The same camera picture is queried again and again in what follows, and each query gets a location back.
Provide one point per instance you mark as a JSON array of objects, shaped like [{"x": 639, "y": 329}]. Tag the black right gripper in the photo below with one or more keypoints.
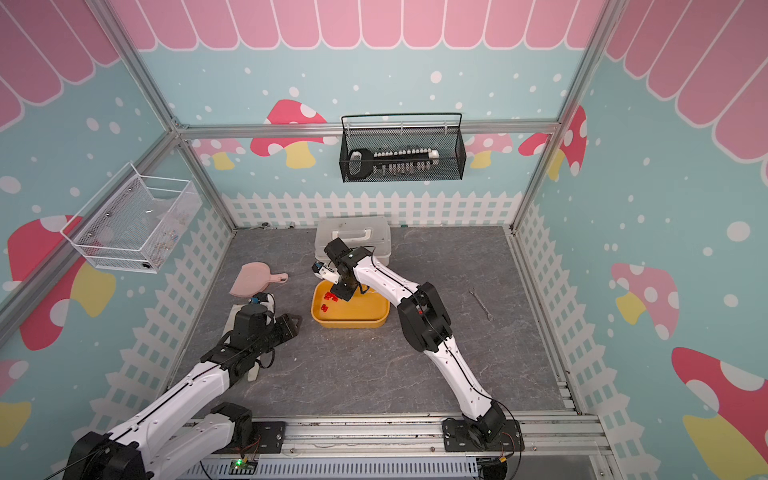
[{"x": 342, "y": 295}]

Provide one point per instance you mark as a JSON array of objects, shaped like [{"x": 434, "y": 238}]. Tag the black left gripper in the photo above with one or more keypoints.
[{"x": 286, "y": 323}]

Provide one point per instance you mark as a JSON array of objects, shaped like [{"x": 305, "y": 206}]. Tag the yellow plastic storage box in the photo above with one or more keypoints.
[{"x": 363, "y": 311}]

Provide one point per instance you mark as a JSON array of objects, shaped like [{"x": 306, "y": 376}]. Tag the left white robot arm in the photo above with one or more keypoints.
[{"x": 154, "y": 444}]

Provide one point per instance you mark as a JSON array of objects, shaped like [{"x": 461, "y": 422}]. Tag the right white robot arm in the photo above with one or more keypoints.
[{"x": 426, "y": 326}]

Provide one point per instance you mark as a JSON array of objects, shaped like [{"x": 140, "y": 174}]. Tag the white lidded plastic box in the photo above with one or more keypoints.
[{"x": 372, "y": 232}]

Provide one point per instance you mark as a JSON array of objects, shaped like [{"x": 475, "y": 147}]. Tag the white work glove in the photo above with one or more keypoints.
[{"x": 253, "y": 373}]

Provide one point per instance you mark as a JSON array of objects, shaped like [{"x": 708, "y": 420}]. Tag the black socket set holder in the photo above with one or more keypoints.
[{"x": 364, "y": 163}]

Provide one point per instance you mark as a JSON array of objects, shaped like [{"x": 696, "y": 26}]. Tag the small green circuit board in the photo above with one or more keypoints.
[{"x": 242, "y": 467}]

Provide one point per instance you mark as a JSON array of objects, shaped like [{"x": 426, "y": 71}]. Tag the metal wrench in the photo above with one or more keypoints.
[{"x": 482, "y": 305}]

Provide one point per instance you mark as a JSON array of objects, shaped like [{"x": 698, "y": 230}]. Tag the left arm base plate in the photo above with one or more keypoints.
[{"x": 262, "y": 437}]

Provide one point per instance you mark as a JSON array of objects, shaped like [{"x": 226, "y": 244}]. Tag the black wire wall basket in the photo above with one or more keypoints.
[{"x": 402, "y": 147}]

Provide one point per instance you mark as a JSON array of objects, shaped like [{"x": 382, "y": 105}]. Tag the white wire wall basket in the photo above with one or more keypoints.
[{"x": 134, "y": 222}]

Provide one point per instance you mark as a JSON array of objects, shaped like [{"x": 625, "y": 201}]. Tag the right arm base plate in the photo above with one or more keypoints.
[{"x": 461, "y": 435}]

